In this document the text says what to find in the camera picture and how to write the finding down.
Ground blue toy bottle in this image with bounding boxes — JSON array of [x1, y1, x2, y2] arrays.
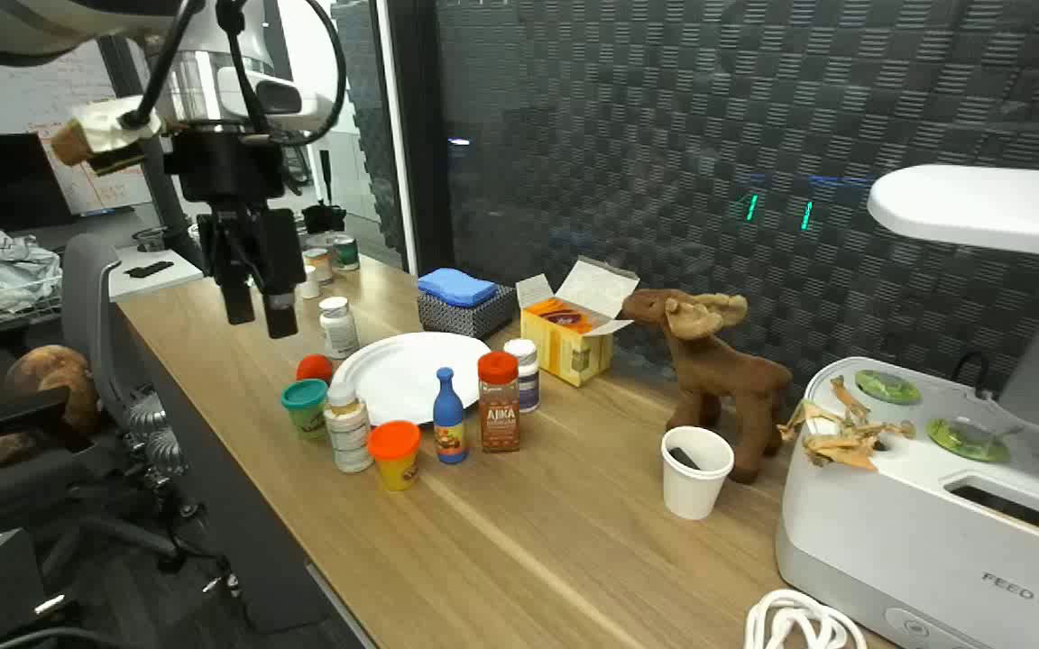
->
[[430, 364, 474, 469]]

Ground white coiled cable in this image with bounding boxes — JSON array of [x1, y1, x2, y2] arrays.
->
[[741, 585, 871, 649]]

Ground red toy strawberry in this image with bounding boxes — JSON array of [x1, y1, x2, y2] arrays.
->
[[293, 350, 339, 387]]

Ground grey woven basket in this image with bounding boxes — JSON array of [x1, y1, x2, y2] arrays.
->
[[415, 286, 519, 343]]

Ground white paper cup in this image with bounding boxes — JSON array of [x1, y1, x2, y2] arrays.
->
[[656, 423, 741, 522]]

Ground brown plush moose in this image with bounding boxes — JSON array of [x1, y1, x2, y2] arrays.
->
[[620, 286, 798, 485]]

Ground brown spice bottle orange cap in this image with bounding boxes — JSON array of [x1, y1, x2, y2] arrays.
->
[[478, 350, 529, 459]]

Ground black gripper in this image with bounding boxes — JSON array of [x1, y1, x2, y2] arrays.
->
[[165, 123, 312, 343]]

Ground crumpled light cloth pile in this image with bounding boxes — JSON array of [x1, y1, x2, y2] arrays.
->
[[0, 224, 66, 338]]

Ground jar with green band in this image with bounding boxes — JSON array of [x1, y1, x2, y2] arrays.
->
[[329, 229, 366, 274]]

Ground white planter with lamp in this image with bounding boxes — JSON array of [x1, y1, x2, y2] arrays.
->
[[773, 162, 1039, 649]]

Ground brown plush toy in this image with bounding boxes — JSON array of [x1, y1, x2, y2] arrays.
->
[[0, 343, 100, 473]]

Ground yellow open carton box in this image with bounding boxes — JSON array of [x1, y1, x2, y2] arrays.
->
[[512, 253, 643, 390]]

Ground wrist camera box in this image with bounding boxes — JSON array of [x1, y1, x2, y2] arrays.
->
[[47, 96, 165, 180]]

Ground dried brown plant pieces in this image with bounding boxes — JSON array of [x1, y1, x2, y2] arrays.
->
[[781, 373, 912, 474]]

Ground yellow dough can orange lid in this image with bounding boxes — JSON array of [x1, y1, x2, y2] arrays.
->
[[366, 419, 426, 495]]

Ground grey office chair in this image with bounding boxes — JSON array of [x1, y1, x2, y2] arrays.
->
[[55, 225, 247, 605]]

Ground blue sponge cloth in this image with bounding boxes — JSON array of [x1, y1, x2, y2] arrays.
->
[[415, 263, 502, 308]]

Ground white pill bottle blue label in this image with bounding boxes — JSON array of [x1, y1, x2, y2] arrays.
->
[[502, 336, 544, 419]]

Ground white paper plate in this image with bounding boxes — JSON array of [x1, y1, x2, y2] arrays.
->
[[329, 329, 494, 427]]

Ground white pill bottle grey label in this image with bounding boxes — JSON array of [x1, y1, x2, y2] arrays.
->
[[318, 292, 363, 360]]

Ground black phone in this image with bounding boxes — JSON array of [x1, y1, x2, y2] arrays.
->
[[123, 257, 177, 280]]

